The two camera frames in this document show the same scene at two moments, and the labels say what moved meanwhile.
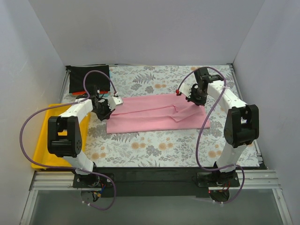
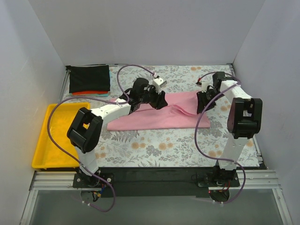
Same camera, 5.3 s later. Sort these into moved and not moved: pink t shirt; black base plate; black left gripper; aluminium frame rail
Moved: black left gripper
Not moved: black base plate; aluminium frame rail; pink t shirt
